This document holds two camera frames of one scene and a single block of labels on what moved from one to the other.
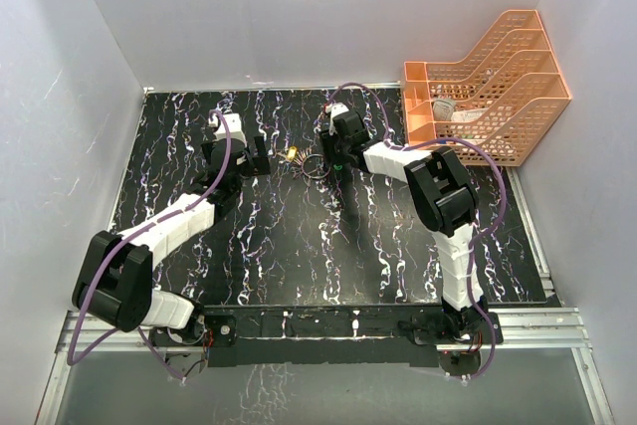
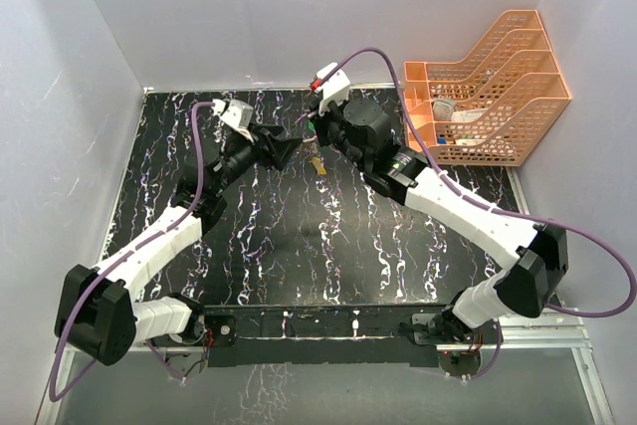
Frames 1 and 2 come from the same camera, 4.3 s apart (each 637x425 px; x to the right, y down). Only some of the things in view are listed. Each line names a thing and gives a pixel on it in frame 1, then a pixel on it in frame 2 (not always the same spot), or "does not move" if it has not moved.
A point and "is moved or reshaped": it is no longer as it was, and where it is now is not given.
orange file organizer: x=504 y=94 does not move
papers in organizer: x=445 y=109 does not move
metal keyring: x=316 y=177 → x=309 y=139
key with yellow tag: x=292 y=152 is moved or reshaped
